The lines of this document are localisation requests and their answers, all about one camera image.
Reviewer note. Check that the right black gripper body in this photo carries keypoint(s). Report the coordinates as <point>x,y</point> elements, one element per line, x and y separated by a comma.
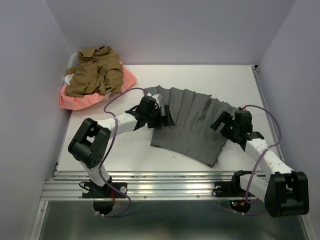
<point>229,129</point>

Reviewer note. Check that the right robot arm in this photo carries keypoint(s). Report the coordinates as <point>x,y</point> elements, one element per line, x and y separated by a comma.
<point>283,191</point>

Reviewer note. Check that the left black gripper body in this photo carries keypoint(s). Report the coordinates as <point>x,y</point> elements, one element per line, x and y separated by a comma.
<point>154,118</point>

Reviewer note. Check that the grey pleated skirt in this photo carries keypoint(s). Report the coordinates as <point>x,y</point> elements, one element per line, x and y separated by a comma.
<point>193,114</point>

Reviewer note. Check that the pink skirt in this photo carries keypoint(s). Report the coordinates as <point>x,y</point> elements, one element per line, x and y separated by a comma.
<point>78,103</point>

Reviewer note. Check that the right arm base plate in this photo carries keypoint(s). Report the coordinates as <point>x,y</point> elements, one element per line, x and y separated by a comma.
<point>223,189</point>

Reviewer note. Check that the white garment under pile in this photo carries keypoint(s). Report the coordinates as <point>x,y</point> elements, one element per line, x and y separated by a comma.
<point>73,63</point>

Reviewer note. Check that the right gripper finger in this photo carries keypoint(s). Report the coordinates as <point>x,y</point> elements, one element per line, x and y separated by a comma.
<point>225,117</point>
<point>219,126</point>

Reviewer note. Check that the aluminium mounting rail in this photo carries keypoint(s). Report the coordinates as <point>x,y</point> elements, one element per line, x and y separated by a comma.
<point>141,185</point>

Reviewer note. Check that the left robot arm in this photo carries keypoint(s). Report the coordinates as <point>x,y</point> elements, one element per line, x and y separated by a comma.
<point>90,142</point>

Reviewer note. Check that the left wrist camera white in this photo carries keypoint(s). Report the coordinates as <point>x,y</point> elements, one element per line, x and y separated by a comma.
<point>158,97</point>

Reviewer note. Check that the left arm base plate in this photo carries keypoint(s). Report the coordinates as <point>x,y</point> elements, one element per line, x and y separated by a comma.
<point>92,191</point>

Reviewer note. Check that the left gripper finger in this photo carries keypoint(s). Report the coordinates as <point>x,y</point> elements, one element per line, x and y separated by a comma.
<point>166,110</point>
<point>166,121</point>

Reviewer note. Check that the tan brown skirt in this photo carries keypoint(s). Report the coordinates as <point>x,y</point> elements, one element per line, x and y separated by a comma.
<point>100,72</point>

